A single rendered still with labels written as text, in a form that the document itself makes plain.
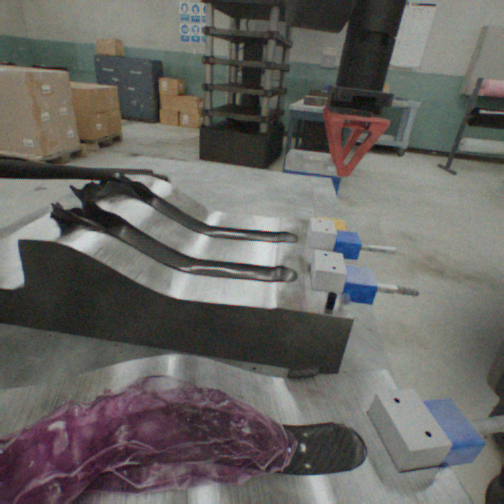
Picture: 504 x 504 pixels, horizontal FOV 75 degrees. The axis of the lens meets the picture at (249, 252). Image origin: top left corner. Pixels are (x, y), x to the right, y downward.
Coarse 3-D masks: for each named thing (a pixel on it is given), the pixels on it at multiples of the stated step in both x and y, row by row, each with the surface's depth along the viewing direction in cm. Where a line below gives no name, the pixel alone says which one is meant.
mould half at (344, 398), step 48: (48, 384) 27; (96, 384) 26; (240, 384) 28; (288, 384) 31; (336, 384) 32; (384, 384) 32; (0, 432) 23; (288, 480) 23; (336, 480) 24; (384, 480) 24; (432, 480) 25
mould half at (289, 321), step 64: (0, 256) 45; (64, 256) 36; (128, 256) 39; (192, 256) 45; (256, 256) 46; (0, 320) 42; (64, 320) 41; (128, 320) 39; (192, 320) 38; (256, 320) 37; (320, 320) 36
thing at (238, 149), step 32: (224, 0) 353; (256, 0) 346; (224, 32) 369; (256, 32) 361; (288, 32) 443; (224, 64) 412; (256, 64) 375; (256, 96) 509; (224, 128) 436; (256, 128) 455; (224, 160) 433; (256, 160) 422
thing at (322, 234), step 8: (312, 224) 49; (320, 224) 50; (328, 224) 50; (312, 232) 47; (320, 232) 47; (328, 232) 47; (336, 232) 51; (344, 232) 51; (352, 232) 51; (312, 240) 48; (320, 240) 48; (328, 240) 48; (336, 240) 48; (344, 240) 48; (352, 240) 49; (320, 248) 48; (328, 248) 48; (336, 248) 49; (344, 248) 48; (352, 248) 48; (360, 248) 48; (368, 248) 50; (376, 248) 50; (384, 248) 49; (392, 248) 49; (344, 256) 49; (352, 256) 49
